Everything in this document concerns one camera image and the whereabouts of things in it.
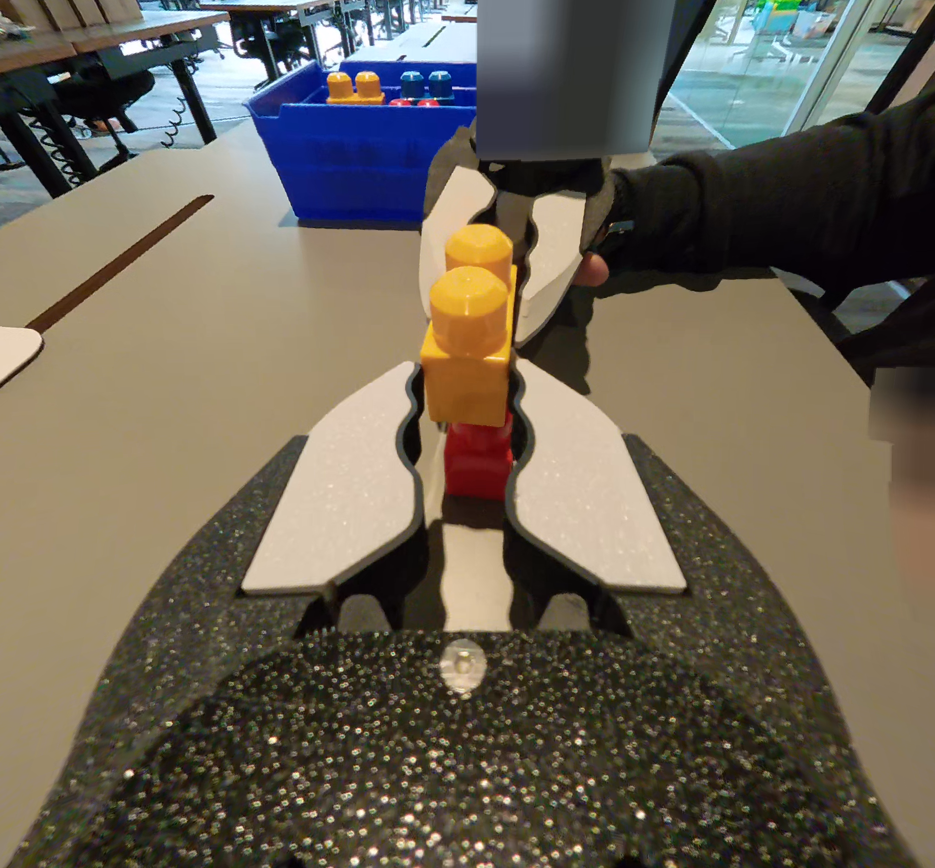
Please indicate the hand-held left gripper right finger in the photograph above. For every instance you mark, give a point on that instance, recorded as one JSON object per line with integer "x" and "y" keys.
{"x": 592, "y": 503}

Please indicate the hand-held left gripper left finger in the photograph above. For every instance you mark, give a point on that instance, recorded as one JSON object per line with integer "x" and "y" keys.
{"x": 336, "y": 503}

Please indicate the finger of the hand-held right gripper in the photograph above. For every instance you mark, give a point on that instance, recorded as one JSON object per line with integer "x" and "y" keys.
{"x": 456, "y": 199}
{"x": 559, "y": 254}

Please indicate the blue plastic bin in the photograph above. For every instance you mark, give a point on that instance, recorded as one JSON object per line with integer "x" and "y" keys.
{"x": 350, "y": 159}

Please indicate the yellow two-stud mega block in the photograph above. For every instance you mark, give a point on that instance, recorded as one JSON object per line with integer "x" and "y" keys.
{"x": 354, "y": 88}
{"x": 467, "y": 371}

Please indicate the blue two-stud mega block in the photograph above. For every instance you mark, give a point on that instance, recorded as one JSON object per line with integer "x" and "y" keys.
{"x": 427, "y": 85}

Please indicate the person's right hand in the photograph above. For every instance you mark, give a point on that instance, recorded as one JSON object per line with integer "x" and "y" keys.
{"x": 592, "y": 272}

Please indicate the black display panel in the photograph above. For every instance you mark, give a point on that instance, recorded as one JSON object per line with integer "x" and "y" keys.
{"x": 694, "y": 20}

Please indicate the wooden office desk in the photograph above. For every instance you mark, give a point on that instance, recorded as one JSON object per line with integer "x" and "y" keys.
{"x": 146, "y": 24}
{"x": 277, "y": 0}

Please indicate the green and yellow crates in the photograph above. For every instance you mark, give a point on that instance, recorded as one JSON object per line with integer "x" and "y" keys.
{"x": 778, "y": 9}

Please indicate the white flat board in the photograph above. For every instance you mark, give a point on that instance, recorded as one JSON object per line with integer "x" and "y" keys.
{"x": 14, "y": 353}

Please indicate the black office chair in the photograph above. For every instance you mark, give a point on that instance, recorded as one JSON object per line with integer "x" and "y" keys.
{"x": 102, "y": 90}

